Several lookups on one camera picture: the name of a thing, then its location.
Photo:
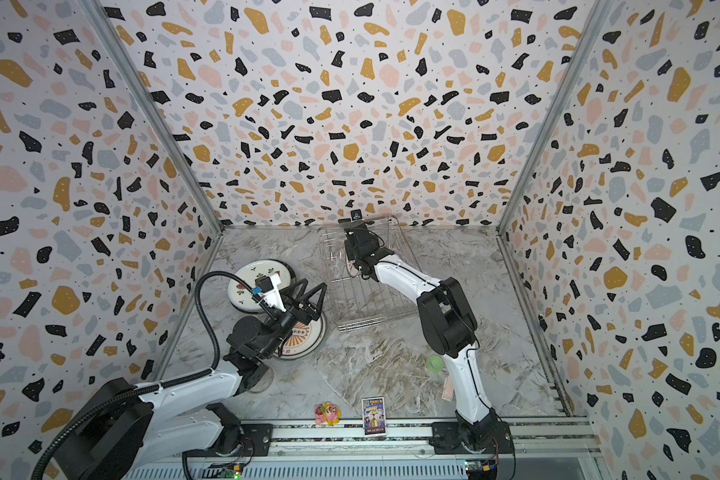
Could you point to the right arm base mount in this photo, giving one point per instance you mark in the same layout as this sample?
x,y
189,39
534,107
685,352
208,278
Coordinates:
x,y
459,438

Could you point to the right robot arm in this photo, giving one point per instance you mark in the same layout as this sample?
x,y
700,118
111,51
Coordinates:
x,y
449,326

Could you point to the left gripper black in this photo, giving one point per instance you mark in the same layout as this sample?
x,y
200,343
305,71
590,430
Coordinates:
x,y
303,315

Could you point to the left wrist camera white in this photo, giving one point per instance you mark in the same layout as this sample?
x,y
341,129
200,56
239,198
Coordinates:
x,y
267,292

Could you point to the pink yellow toy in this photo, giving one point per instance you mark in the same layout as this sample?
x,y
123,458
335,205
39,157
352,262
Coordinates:
x,y
327,414

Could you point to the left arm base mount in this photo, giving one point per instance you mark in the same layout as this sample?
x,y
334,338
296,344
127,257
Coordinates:
x,y
250,441

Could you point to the pink eraser block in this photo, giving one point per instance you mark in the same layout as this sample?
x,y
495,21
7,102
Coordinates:
x,y
448,390

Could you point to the purple card box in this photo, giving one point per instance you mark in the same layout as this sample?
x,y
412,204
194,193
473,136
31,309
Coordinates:
x,y
374,416

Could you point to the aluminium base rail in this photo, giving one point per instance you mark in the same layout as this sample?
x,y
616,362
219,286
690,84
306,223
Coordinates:
x,y
524,448

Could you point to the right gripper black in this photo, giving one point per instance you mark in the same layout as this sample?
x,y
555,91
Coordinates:
x,y
356,237

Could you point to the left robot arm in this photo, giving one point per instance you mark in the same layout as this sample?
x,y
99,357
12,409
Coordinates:
x,y
125,426

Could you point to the green plastic lid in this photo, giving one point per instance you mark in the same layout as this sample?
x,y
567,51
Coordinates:
x,y
434,365

